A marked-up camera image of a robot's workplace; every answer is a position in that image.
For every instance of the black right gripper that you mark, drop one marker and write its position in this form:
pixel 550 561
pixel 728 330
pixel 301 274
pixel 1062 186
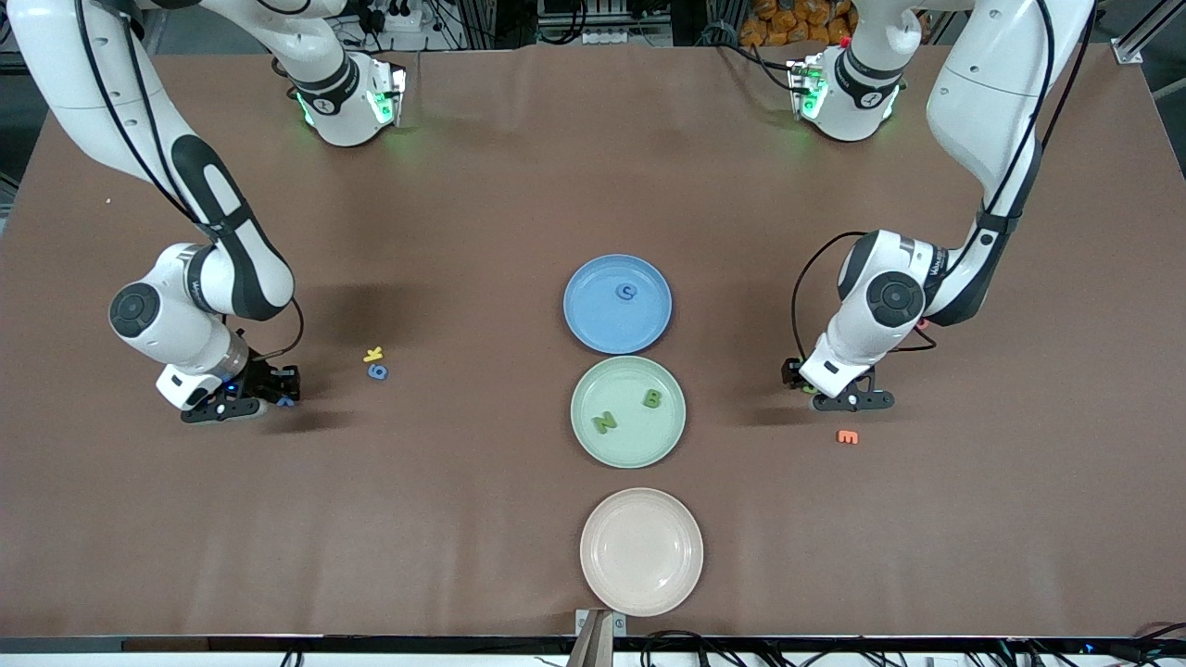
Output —
pixel 262 379

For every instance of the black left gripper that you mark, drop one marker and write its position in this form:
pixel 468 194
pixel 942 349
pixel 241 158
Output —
pixel 792 371

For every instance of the blue number 6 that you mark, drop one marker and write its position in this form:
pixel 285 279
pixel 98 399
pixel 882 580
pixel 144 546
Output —
pixel 372 370

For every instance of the green letter B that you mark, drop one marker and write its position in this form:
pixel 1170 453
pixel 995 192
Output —
pixel 653 399

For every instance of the blue letter G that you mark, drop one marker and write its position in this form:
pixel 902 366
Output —
pixel 620 293

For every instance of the green letter N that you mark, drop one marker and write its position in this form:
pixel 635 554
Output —
pixel 604 422

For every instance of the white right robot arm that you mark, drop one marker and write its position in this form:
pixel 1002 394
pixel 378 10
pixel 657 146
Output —
pixel 56 74

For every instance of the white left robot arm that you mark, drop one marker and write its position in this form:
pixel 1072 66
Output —
pixel 991 83

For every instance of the green plate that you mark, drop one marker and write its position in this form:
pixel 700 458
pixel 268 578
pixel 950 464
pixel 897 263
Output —
pixel 621 445

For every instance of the blue plate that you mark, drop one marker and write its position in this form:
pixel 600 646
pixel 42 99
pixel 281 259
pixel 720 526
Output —
pixel 611 324

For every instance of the brown table cover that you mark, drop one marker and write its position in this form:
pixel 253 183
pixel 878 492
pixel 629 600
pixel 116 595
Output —
pixel 463 519

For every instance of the beige plate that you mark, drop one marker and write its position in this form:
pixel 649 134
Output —
pixel 641 556

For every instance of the metal table clamp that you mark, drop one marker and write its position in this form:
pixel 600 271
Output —
pixel 593 639

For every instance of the orange packaged goods pile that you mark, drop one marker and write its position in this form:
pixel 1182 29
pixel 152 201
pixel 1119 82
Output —
pixel 788 23

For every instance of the white power strip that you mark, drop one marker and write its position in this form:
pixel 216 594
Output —
pixel 403 20
pixel 630 37

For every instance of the black table edge rail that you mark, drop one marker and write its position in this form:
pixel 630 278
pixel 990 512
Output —
pixel 278 644

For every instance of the aluminium frame profile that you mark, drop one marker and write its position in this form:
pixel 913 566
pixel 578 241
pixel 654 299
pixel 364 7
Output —
pixel 1129 51

